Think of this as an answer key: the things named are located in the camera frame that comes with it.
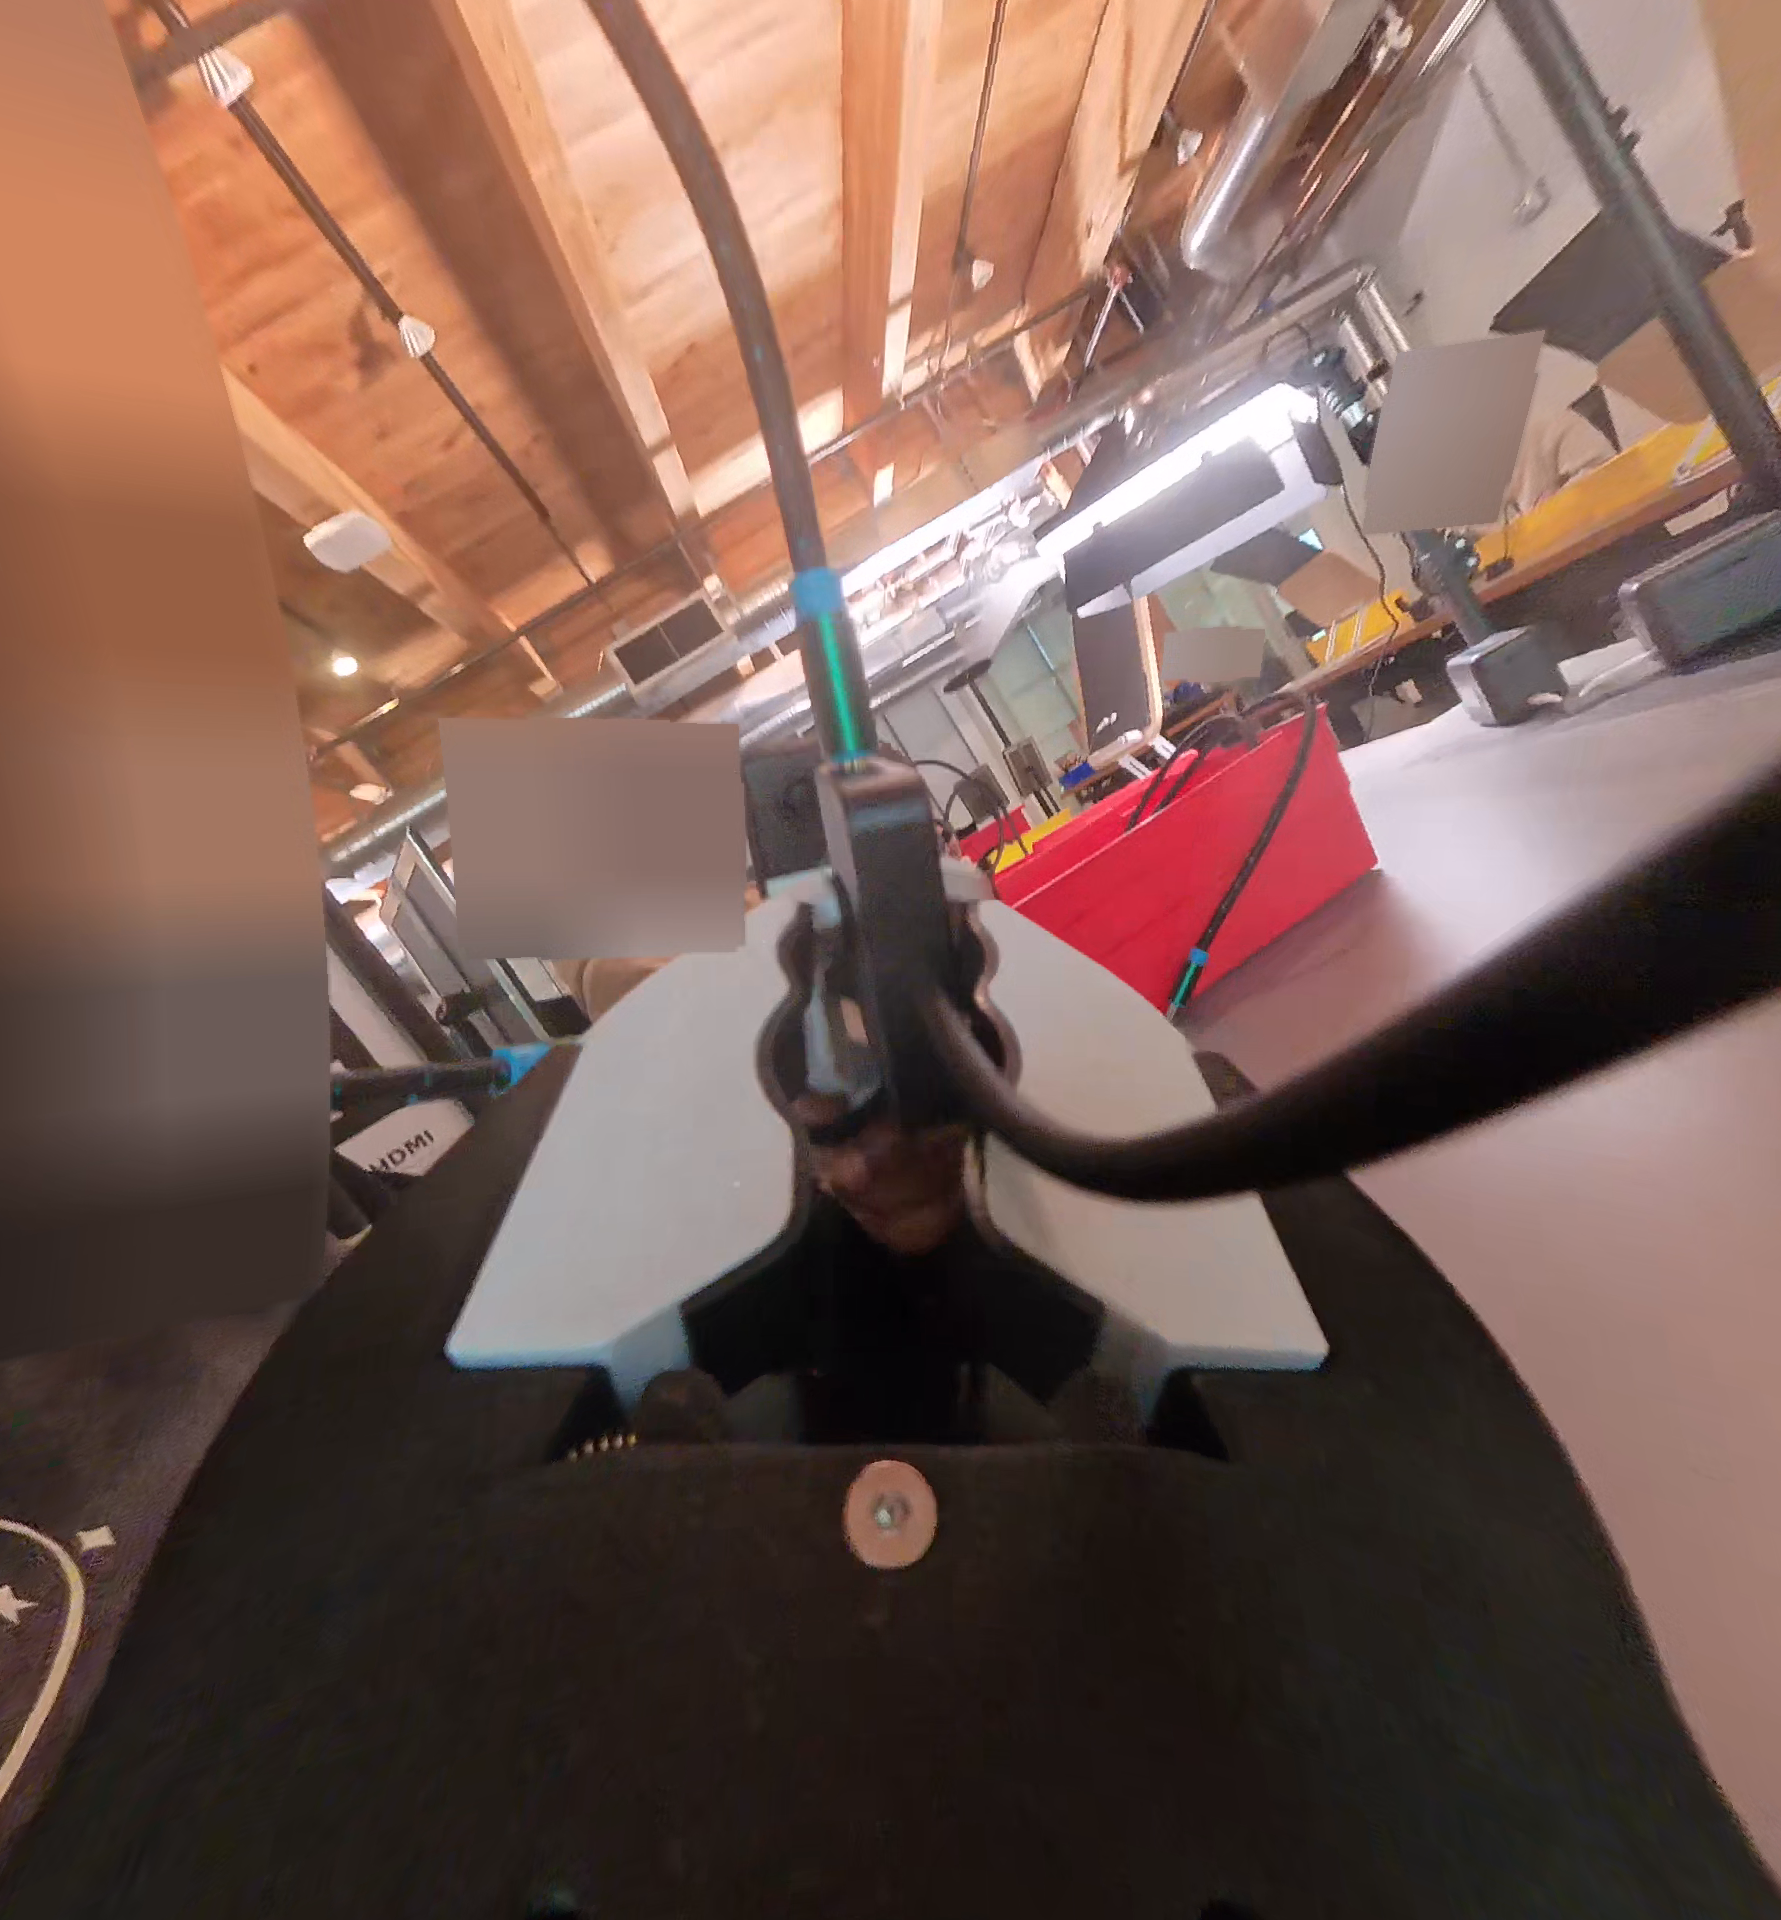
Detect silver ventilation duct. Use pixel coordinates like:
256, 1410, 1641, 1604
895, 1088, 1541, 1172
1179, 82, 1379, 290

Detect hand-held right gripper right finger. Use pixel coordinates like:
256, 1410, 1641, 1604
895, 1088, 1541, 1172
963, 897, 1332, 1420

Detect black panel wooden frame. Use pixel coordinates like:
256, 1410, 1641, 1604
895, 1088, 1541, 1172
1063, 594, 1169, 753

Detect short black cable teal plugs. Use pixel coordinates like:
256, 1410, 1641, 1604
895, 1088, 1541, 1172
1167, 713, 1319, 1019

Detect person's black printed shirt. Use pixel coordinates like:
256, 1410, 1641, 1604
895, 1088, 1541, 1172
0, 1320, 329, 1920

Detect black square adapter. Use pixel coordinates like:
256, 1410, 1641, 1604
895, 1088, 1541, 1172
812, 757, 970, 1134

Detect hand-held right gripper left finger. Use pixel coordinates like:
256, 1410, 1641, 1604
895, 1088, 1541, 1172
443, 892, 831, 1402

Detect black adapter pigtail cable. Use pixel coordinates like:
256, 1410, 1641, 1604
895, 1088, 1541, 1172
911, 718, 1781, 1205

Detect long black hdmi cable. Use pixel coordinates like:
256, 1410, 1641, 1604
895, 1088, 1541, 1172
583, 0, 880, 769

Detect red plastic bin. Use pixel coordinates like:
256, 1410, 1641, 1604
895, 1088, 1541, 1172
964, 698, 1382, 1021

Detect person's right hand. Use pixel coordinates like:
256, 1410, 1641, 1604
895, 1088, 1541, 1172
807, 1092, 976, 1260

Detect black light stand pole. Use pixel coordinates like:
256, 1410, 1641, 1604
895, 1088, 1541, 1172
1498, 0, 1781, 572

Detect white ceiling air vent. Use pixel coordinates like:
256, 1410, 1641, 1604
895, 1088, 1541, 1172
605, 594, 726, 700

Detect grey power box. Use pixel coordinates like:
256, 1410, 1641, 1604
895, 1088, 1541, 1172
1445, 630, 1569, 728
1616, 511, 1781, 670

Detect softbox studio light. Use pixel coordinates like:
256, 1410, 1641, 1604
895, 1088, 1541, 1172
1047, 382, 1342, 618

